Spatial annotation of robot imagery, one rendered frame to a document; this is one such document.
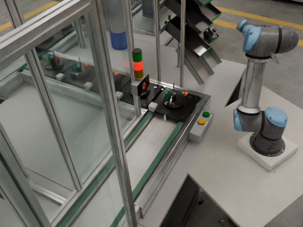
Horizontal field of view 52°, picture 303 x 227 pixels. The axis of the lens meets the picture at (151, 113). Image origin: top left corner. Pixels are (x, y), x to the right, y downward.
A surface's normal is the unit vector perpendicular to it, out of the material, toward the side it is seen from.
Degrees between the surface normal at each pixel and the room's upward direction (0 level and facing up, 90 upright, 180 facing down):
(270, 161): 1
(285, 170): 0
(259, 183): 0
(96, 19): 90
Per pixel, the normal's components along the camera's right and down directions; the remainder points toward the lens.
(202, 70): 0.52, -0.24
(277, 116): 0.10, -0.72
